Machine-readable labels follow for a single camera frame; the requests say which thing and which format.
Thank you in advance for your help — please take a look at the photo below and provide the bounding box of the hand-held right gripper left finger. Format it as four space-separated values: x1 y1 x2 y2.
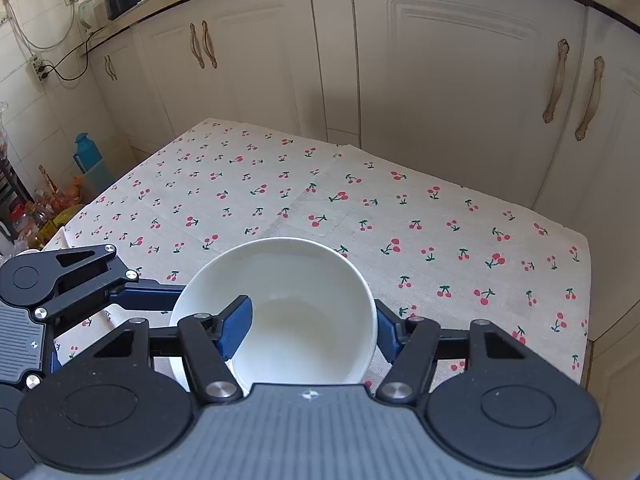
94 294 254 405

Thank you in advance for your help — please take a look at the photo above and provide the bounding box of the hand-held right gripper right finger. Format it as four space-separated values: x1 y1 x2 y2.
372 299 528 405

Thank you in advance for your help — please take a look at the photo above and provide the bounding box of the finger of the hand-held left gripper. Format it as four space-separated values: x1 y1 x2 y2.
31 244 187 324

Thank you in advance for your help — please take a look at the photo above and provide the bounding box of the white bowl pink floral print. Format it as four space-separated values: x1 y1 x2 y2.
168 236 378 396

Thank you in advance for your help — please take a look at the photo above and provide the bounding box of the cherry print tablecloth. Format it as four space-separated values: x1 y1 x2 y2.
42 117 593 391

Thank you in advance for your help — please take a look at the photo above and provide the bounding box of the pile of food bags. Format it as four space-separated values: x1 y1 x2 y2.
10 165 88 252

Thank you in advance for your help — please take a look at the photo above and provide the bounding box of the black rack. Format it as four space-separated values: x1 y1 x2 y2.
0 160 21 241

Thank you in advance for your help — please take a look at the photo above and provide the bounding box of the blue thermos bottle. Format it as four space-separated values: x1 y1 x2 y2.
74 132 108 177

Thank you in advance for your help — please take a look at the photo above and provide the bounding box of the cream kitchen cabinet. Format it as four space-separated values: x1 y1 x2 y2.
82 0 640 461

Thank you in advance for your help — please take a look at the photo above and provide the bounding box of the pale green jug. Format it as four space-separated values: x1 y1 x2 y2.
77 0 97 31

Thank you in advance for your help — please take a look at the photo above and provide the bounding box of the black cable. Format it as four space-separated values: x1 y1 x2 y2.
42 22 133 82

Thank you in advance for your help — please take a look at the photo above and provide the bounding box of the white cable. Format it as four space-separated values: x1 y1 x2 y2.
1 0 83 52

